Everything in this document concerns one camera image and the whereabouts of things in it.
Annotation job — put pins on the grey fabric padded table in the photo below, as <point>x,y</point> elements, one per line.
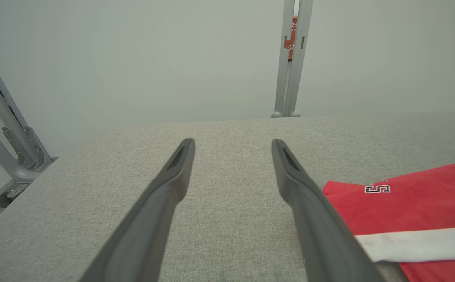
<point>231,188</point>

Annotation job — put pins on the red shirt with white sleeves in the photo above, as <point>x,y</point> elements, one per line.
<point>427,203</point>

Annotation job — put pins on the grey partition post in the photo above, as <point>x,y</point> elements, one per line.
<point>299,58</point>
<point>282,78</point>

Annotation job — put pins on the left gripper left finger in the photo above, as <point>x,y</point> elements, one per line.
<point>145,235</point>

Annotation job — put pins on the red sign with white characters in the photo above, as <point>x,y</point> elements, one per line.
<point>294,27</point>

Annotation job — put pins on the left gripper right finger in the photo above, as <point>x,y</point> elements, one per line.
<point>321,243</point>

